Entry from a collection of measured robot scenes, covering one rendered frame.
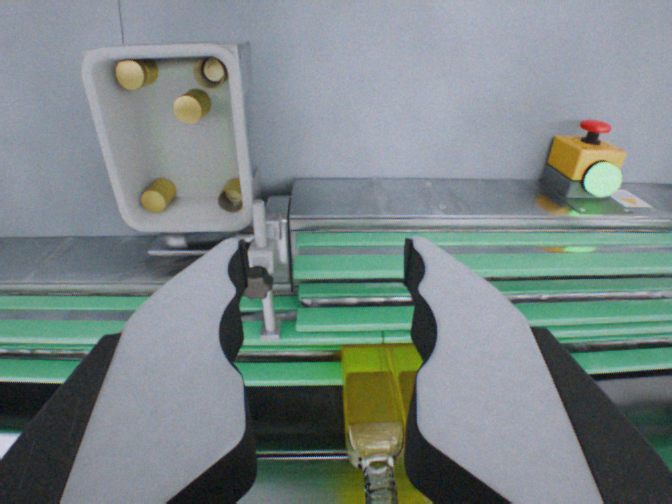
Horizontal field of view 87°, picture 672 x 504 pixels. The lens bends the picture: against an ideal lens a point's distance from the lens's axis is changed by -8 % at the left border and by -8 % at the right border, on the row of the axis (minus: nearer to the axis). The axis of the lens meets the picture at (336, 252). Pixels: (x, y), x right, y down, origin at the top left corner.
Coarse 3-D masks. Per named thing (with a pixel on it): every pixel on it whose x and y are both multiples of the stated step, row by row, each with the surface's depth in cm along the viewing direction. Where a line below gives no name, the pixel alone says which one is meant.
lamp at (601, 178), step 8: (600, 160) 48; (592, 168) 47; (600, 168) 47; (608, 168) 46; (616, 168) 46; (584, 176) 48; (592, 176) 47; (600, 176) 46; (608, 176) 46; (616, 176) 46; (584, 184) 49; (592, 184) 47; (600, 184) 47; (608, 184) 46; (616, 184) 47; (592, 192) 48; (600, 192) 47; (608, 192) 47
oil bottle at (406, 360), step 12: (396, 348) 45; (408, 348) 45; (396, 360) 43; (408, 360) 43; (420, 360) 43; (396, 372) 42; (408, 372) 42; (396, 384) 41; (408, 384) 40; (408, 396) 39; (408, 408) 38
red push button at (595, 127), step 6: (588, 120) 49; (594, 120) 49; (600, 120) 49; (582, 126) 49; (588, 126) 48; (594, 126) 47; (600, 126) 47; (606, 126) 47; (588, 132) 49; (594, 132) 49; (600, 132) 47; (606, 132) 47; (588, 138) 49; (594, 138) 49
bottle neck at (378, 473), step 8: (368, 464) 34; (376, 464) 34; (384, 464) 34; (392, 464) 35; (368, 472) 34; (376, 472) 33; (384, 472) 33; (392, 472) 34; (368, 480) 33; (376, 480) 33; (384, 480) 33; (392, 480) 33; (368, 488) 33; (376, 488) 32; (384, 488) 32; (392, 488) 32; (368, 496) 32; (376, 496) 32; (384, 496) 31; (392, 496) 32
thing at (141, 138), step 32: (96, 64) 39; (160, 64) 45; (192, 64) 45; (96, 96) 40; (128, 96) 46; (160, 96) 47; (224, 96) 47; (96, 128) 42; (128, 128) 47; (160, 128) 49; (192, 128) 49; (224, 128) 50; (128, 160) 47; (160, 160) 51; (192, 160) 52; (224, 160) 52; (128, 192) 48; (192, 192) 54; (128, 224) 49; (160, 224) 49; (192, 224) 49; (224, 224) 49
